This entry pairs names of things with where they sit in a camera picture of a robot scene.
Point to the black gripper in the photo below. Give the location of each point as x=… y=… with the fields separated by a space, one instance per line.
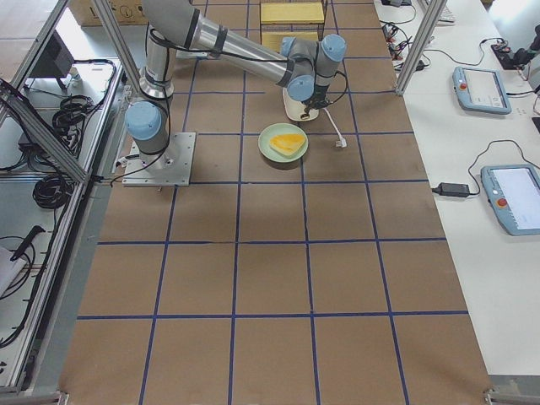
x=310 y=106

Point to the white two-slot toaster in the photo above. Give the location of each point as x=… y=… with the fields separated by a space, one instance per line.
x=295 y=110

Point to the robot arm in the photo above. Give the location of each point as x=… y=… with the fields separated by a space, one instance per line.
x=303 y=68

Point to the light green plate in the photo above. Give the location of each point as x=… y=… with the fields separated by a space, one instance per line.
x=276 y=129

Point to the triangular bread on plate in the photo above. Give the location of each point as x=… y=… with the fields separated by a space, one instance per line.
x=287 y=144

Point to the wooden box in basket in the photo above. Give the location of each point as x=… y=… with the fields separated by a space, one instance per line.
x=291 y=19

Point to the black power adapter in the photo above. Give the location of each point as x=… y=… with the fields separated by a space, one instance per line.
x=446 y=189

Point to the far teach pendant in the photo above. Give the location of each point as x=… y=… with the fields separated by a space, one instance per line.
x=480 y=90

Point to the teach pendant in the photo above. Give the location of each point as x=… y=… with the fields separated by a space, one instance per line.
x=513 y=194
x=480 y=90

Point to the near teach pendant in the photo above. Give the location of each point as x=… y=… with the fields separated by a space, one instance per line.
x=513 y=194

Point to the aluminium frame post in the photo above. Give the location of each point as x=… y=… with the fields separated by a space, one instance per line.
x=420 y=41

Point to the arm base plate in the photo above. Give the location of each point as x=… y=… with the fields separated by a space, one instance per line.
x=172 y=168

